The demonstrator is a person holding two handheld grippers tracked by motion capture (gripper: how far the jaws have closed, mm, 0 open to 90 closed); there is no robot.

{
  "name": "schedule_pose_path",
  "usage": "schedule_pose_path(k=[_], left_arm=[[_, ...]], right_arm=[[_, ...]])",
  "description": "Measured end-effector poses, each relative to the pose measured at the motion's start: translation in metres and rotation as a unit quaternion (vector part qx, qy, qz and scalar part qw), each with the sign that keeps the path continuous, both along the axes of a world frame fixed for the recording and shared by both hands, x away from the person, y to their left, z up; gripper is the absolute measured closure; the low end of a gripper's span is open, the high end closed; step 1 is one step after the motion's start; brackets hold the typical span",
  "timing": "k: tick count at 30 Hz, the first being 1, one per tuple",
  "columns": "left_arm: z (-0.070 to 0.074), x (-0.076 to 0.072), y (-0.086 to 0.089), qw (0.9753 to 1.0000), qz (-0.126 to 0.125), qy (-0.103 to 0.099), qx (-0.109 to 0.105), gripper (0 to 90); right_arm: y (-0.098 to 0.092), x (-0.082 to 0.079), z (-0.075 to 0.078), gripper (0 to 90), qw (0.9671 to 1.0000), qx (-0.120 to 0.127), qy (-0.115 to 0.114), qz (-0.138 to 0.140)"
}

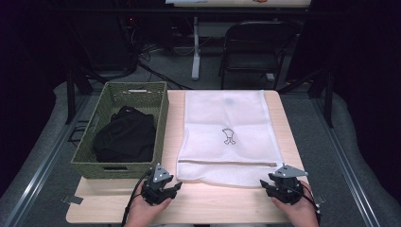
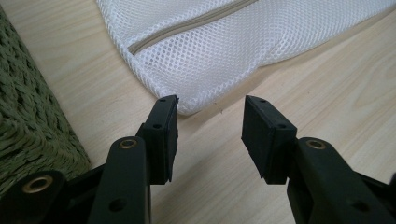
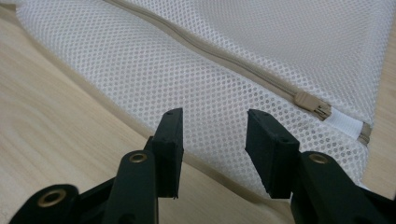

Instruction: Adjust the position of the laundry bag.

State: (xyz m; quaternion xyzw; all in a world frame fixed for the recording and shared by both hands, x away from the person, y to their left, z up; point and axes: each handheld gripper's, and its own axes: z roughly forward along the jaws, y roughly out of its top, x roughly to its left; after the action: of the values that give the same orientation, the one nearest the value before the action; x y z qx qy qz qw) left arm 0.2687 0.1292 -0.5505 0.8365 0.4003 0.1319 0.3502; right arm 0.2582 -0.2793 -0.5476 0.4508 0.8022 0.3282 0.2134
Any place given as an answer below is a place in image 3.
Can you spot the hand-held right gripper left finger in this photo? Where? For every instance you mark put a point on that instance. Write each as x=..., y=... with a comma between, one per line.
x=169, y=155

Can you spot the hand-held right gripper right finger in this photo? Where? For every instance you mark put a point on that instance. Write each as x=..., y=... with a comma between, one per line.
x=271, y=155

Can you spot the white mesh laundry bag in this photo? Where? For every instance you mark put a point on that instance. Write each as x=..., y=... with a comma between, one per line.
x=186, y=77

